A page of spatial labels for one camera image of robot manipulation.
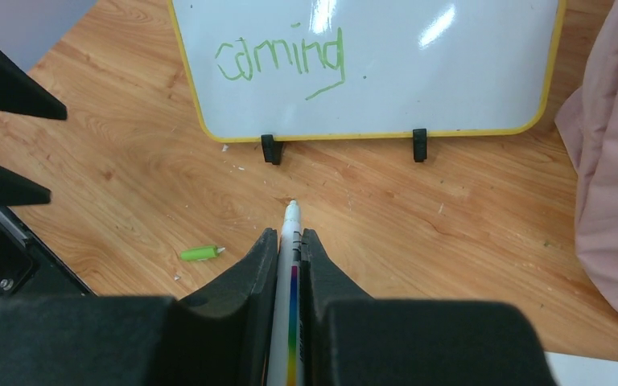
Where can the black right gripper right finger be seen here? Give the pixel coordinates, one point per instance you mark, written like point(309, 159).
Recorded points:
point(353, 338)

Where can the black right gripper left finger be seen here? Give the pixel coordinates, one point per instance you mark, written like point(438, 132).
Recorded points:
point(218, 335)

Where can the green whiteboard marker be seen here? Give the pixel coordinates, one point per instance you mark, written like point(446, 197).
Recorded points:
point(286, 358)

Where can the green marker cap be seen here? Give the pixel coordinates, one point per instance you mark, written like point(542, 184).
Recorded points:
point(201, 253)

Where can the yellow framed whiteboard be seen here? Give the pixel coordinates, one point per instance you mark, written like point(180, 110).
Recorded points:
point(327, 70)

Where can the black whiteboard foot left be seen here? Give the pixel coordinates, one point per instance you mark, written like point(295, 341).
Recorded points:
point(271, 149)

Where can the black whiteboard foot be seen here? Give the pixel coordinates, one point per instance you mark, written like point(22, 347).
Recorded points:
point(419, 145)
point(271, 149)

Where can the black whiteboard foot right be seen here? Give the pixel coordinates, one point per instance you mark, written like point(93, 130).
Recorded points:
point(419, 145)

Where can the pink cloth bag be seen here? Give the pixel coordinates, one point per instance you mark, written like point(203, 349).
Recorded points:
point(588, 125)

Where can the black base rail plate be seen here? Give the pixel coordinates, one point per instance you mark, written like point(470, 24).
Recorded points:
point(29, 268)

